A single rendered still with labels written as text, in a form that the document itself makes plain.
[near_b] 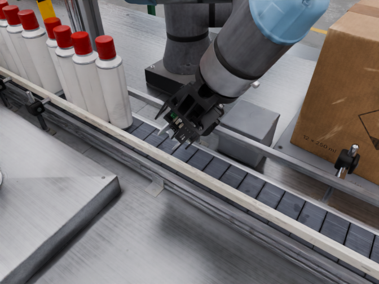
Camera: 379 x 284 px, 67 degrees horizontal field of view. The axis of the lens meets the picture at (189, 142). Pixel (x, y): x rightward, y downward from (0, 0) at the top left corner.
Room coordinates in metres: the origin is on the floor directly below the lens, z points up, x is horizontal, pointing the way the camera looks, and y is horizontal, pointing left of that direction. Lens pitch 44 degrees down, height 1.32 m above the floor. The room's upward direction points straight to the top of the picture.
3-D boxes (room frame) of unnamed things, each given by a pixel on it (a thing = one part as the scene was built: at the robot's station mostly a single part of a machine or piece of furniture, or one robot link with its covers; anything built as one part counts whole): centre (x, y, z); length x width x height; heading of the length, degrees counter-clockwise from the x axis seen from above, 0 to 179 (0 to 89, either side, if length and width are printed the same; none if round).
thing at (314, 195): (0.32, -0.27, 0.83); 0.06 x 0.03 x 0.01; 54
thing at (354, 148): (0.31, -0.25, 0.91); 0.07 x 0.03 x 0.16; 145
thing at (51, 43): (0.60, 0.28, 0.98); 0.05 x 0.05 x 0.20
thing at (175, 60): (0.78, 0.00, 0.94); 0.15 x 0.15 x 0.10
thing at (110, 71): (0.51, 0.16, 0.98); 0.05 x 0.05 x 0.20
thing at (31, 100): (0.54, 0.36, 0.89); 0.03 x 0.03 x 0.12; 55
